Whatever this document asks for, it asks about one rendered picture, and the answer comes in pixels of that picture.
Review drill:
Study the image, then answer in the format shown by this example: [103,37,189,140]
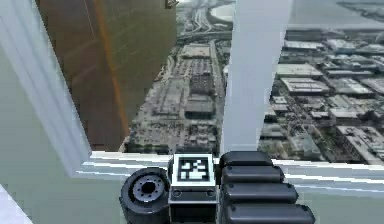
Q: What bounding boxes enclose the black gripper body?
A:
[119,166,172,224]

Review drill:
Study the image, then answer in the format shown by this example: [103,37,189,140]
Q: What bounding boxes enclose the white framed window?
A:
[0,0,384,198]

